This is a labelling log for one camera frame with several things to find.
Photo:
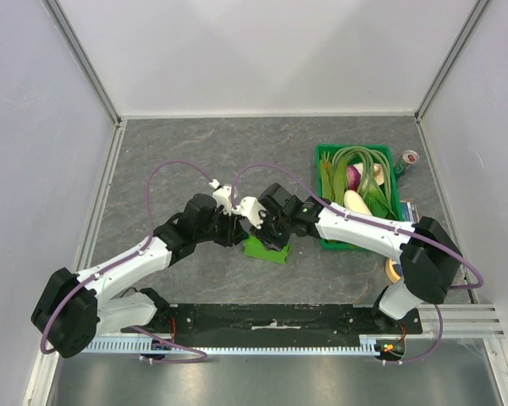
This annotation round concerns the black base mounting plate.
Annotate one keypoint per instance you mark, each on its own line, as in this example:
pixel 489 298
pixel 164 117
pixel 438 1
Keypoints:
pixel 276 325

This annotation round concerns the yellow masking tape roll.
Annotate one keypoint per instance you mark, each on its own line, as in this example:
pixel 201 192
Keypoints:
pixel 393 270

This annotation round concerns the blue small box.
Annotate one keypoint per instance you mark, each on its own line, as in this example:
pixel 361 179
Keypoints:
pixel 409 211

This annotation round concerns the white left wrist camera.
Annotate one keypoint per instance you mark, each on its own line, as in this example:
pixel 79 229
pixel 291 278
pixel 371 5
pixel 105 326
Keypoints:
pixel 222 195

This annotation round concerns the green plastic crate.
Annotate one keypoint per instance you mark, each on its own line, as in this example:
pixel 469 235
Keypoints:
pixel 321 169

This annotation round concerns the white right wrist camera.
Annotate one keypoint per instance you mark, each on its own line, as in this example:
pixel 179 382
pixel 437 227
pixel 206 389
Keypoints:
pixel 252 210

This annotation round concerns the white radish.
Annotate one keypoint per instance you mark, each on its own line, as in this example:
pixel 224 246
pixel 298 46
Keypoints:
pixel 354 202

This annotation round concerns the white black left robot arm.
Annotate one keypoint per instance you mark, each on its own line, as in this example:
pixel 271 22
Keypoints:
pixel 74 308

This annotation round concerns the green red drink can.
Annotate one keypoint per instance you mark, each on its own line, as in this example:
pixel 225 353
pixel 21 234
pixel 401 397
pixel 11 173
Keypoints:
pixel 407 159

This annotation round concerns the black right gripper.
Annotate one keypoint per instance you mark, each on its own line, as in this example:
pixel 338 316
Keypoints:
pixel 265 228

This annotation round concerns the purple onion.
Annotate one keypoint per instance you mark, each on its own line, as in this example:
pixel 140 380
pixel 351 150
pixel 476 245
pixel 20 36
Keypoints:
pixel 353 178

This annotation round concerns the light blue cable duct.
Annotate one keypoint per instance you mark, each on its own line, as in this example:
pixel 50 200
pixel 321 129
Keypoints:
pixel 138 344

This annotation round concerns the green paper box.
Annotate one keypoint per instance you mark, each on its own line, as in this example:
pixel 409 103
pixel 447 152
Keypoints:
pixel 253 247

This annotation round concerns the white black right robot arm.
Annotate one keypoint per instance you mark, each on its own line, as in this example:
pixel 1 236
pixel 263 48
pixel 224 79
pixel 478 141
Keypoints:
pixel 424 250

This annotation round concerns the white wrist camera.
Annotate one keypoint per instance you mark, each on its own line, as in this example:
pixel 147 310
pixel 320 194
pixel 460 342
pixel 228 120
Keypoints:
pixel 222 195
pixel 252 210

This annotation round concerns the green long beans bundle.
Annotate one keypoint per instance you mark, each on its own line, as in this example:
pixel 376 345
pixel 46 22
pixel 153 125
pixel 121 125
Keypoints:
pixel 372 169

